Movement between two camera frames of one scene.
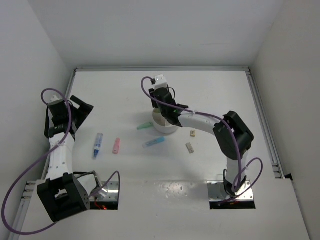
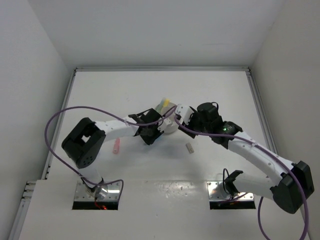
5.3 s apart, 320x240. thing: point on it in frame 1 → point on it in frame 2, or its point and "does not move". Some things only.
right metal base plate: (217, 192) does not move
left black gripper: (83, 111) → (149, 140)
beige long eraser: (189, 147) does not move
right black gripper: (155, 103) → (194, 115)
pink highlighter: (116, 146) does not move
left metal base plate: (109, 191) does not move
